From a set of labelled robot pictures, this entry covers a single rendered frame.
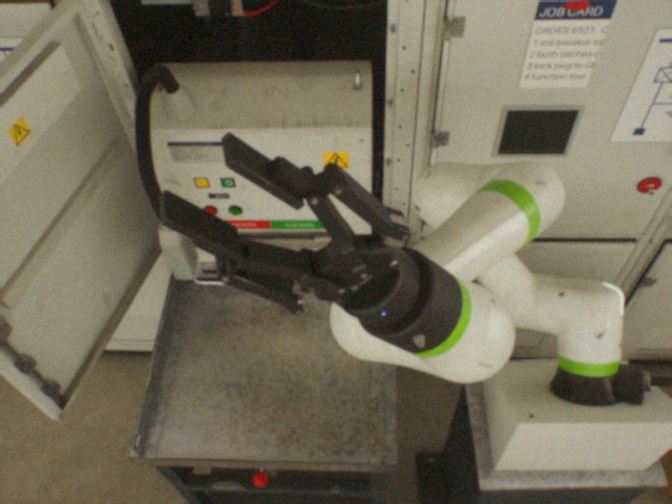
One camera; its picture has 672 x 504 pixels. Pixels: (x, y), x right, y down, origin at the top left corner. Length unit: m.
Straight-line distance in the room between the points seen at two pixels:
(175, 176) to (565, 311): 0.89
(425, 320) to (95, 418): 2.15
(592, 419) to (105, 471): 1.76
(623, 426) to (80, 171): 1.27
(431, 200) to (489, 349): 0.52
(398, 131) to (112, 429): 1.64
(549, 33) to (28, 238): 1.13
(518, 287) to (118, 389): 1.74
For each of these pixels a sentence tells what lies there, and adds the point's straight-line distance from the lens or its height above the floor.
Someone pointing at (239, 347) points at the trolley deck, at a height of 0.85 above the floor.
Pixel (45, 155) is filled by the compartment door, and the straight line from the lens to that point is 1.40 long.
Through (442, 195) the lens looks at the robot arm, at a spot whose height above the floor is 1.41.
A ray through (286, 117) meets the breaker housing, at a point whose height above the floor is 1.39.
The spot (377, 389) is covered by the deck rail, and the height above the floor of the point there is 0.85.
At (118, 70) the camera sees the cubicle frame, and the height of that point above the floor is 1.40.
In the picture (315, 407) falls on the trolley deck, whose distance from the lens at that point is 1.50.
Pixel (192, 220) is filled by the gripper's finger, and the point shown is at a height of 1.90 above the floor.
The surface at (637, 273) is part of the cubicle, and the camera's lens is 2.12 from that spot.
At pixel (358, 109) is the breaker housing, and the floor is 1.39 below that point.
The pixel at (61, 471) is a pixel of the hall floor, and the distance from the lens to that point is 2.58.
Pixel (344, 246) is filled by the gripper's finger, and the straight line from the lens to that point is 0.49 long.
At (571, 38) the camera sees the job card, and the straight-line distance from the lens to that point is 1.37.
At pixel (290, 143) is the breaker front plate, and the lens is 1.29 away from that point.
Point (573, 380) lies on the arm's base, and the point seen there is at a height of 1.01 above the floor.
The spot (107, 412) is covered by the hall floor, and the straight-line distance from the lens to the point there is 2.60.
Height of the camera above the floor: 2.24
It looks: 54 degrees down
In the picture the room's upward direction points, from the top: 4 degrees counter-clockwise
